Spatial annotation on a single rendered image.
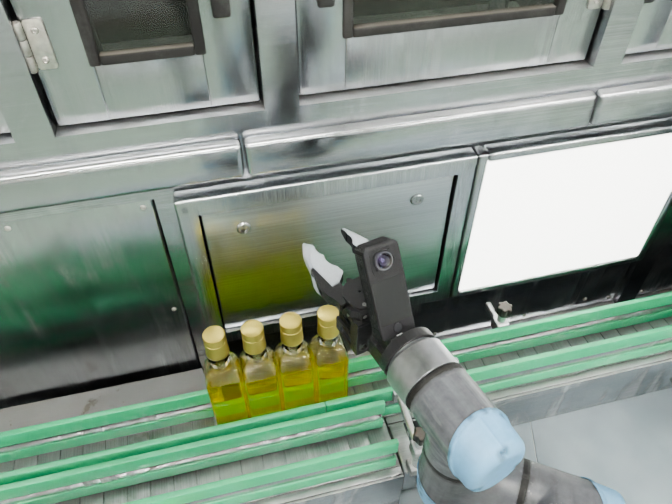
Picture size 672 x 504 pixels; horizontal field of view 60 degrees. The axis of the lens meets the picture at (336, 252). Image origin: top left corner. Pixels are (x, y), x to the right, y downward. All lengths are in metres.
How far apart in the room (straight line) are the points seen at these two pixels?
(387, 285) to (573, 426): 0.78
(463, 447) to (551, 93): 0.58
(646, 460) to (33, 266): 1.17
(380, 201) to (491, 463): 0.48
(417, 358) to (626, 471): 0.77
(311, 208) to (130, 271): 0.32
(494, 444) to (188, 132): 0.54
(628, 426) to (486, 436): 0.81
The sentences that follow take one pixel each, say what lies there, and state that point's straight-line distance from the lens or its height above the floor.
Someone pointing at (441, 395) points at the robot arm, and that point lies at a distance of 0.62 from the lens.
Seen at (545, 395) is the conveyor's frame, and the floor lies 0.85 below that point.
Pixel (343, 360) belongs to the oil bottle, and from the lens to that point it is 0.95.
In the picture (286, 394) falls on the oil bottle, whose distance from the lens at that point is 0.99.
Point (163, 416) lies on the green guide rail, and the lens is 1.12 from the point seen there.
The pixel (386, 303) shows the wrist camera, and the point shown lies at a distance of 0.66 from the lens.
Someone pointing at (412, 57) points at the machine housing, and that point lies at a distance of 0.87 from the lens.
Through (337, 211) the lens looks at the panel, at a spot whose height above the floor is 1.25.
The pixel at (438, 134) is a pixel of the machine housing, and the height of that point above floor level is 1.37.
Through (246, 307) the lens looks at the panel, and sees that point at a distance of 1.04.
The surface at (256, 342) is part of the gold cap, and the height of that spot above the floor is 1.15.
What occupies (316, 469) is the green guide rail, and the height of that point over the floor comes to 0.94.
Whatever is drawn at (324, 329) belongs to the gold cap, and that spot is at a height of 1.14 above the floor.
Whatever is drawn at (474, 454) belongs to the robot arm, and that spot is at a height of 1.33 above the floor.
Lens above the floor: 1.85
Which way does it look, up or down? 45 degrees down
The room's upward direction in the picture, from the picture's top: straight up
